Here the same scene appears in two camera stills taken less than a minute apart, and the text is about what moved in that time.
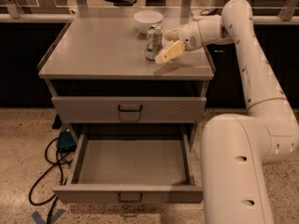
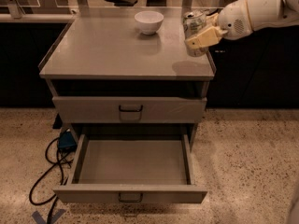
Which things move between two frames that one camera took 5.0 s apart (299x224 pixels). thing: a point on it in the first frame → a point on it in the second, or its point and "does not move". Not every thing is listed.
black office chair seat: (120, 0) does not move
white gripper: (189, 35) → (234, 21)
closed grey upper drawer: (129, 109) does not move
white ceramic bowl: (146, 19) does not move
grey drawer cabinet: (135, 119) does not move
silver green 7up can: (154, 41) → (194, 21)
